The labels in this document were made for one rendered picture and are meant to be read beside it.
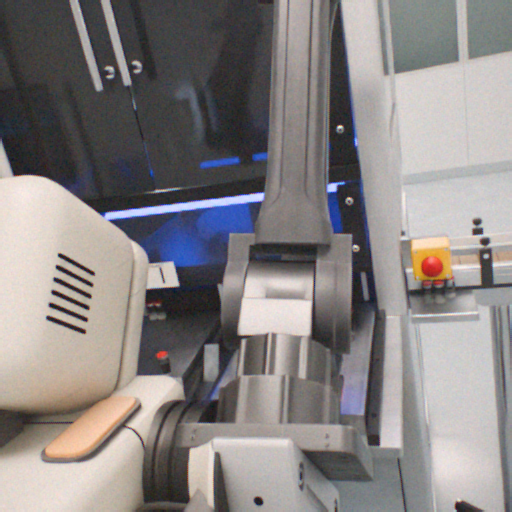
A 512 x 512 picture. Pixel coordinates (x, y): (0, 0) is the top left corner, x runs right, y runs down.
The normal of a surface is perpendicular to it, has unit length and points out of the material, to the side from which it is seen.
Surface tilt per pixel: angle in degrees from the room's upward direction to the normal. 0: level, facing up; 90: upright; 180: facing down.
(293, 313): 38
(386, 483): 90
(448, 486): 0
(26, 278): 66
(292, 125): 60
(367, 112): 90
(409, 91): 90
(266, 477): 82
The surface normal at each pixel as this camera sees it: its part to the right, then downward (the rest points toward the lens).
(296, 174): -0.14, -0.17
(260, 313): -0.11, -0.53
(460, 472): -0.18, -0.93
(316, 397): 0.54, -0.40
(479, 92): -0.23, 0.37
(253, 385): -0.48, -0.50
